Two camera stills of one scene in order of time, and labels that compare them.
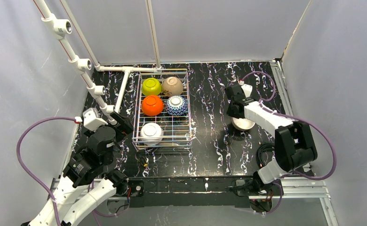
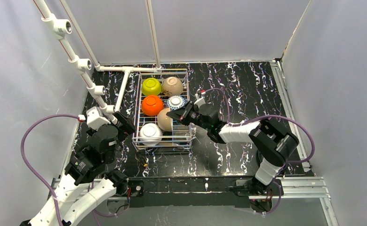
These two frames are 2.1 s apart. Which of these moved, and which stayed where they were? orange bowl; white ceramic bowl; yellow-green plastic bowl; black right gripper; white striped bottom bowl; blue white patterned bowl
Moved: black right gripper; white striped bottom bowl
Stayed: blue white patterned bowl; orange bowl; white ceramic bowl; yellow-green plastic bowl
